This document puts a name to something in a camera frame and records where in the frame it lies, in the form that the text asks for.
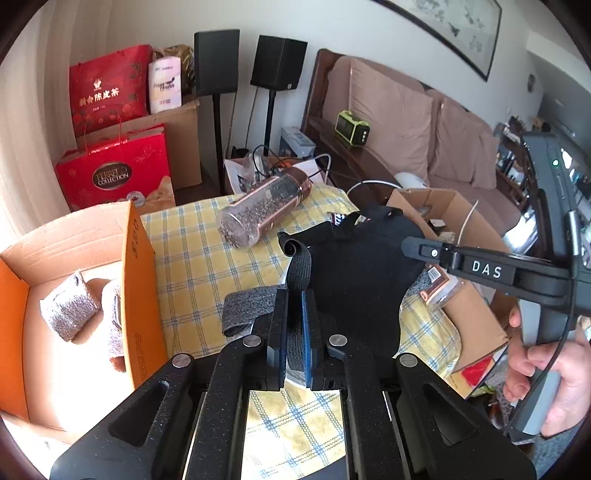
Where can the yellow plaid cloth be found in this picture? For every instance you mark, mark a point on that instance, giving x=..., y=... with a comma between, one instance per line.
x=198, y=258

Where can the framed ink painting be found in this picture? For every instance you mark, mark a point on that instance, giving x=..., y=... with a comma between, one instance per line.
x=443, y=27

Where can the black speaker on stand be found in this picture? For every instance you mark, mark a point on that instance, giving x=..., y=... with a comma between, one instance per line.
x=278, y=62
x=217, y=60

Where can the small black white gadget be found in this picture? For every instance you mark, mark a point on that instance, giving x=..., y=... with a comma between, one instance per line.
x=437, y=225

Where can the white and blue carton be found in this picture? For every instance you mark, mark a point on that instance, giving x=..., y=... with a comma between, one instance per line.
x=298, y=141

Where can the red chocolate gift bag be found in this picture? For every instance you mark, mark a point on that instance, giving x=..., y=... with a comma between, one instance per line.
x=115, y=170

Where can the white rounded device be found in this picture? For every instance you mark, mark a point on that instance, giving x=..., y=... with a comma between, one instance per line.
x=412, y=180

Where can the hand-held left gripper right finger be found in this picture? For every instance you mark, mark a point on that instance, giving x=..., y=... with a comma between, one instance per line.
x=307, y=332

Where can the wide clear jar brown label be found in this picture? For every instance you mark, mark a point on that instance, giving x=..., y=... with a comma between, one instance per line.
x=443, y=291

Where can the large brown cardboard box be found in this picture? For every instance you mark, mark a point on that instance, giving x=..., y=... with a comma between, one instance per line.
x=184, y=138

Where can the large beige sofa cushion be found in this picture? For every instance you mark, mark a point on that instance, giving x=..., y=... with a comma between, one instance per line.
x=457, y=138
x=383, y=110

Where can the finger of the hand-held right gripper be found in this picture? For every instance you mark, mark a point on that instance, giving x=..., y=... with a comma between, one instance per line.
x=485, y=270

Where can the tall clear jar brown lid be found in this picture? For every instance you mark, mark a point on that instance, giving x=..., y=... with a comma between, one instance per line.
x=258, y=207

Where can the green portable radio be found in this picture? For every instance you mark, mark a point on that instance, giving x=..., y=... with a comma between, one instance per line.
x=353, y=129

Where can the person's right hand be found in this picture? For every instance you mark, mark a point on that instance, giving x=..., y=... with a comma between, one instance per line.
x=575, y=383

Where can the red paper packet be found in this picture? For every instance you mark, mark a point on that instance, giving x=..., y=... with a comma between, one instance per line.
x=475, y=371

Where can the red tea gift bag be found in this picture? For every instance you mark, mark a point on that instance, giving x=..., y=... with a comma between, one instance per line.
x=111, y=87

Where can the grey packet in box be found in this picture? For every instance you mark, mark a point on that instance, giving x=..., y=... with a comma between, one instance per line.
x=69, y=307

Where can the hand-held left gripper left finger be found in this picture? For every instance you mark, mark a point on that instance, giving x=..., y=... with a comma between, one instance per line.
x=278, y=332

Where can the small beige pillow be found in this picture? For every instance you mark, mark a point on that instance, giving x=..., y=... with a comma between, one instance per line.
x=487, y=159

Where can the brown wooden frame sofa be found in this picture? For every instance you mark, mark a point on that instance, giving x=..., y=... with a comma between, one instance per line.
x=332, y=152

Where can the cluttered shelf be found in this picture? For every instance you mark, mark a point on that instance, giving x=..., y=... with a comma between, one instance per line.
x=510, y=157

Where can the white curtain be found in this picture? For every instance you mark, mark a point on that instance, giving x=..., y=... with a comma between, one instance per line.
x=41, y=106

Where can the open brown cardboard box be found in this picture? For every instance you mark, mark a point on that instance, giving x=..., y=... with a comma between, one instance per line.
x=475, y=323

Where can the orange cardboard box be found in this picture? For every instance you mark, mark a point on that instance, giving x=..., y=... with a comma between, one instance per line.
x=138, y=286

